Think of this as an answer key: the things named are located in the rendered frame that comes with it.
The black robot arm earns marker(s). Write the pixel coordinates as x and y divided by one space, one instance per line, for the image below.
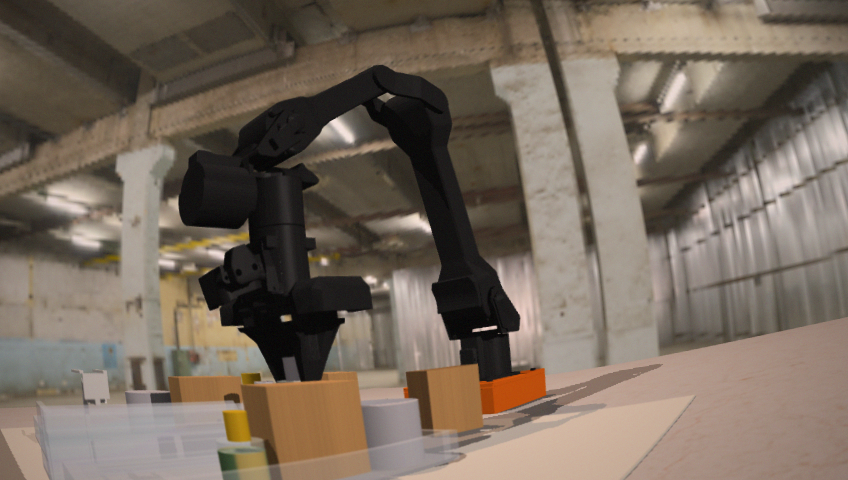
220 191

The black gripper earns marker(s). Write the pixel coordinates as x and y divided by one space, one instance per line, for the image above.
312 303

